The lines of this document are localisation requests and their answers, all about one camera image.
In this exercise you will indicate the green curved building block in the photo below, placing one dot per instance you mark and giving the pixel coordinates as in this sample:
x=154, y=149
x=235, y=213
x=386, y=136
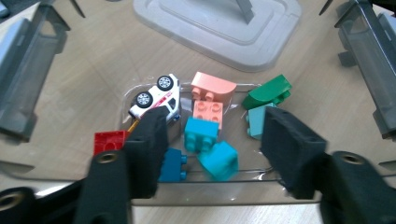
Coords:
x=267, y=91

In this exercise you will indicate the white bin lid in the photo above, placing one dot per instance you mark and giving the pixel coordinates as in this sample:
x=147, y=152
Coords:
x=218, y=37

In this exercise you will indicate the red square building block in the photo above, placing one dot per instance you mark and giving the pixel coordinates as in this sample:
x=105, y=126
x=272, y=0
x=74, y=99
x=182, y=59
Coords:
x=107, y=141

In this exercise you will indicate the light teal sloped building block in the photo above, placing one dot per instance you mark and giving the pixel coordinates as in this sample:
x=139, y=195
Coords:
x=256, y=121

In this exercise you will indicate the turquoise square building block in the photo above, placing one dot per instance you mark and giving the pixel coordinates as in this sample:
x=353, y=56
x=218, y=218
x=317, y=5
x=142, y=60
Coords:
x=199, y=130
x=219, y=160

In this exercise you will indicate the pink curved building block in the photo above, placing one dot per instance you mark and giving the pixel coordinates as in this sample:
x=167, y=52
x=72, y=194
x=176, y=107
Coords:
x=214, y=85

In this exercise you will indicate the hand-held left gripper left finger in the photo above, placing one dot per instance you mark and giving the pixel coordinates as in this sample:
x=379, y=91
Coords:
x=146, y=155

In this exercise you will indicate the dark blue building block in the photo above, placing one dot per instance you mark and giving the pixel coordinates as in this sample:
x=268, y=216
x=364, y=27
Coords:
x=171, y=165

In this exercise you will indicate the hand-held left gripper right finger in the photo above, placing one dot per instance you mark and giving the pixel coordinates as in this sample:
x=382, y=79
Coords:
x=292, y=155

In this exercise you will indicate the orange building block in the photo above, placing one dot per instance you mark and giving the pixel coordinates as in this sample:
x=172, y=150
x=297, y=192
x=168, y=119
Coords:
x=134, y=125

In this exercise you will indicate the transparent grey storage bin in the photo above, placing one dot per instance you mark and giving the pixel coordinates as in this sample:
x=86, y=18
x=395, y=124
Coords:
x=31, y=77

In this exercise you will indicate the white toy car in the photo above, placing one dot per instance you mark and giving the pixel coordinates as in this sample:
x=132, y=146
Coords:
x=158, y=96

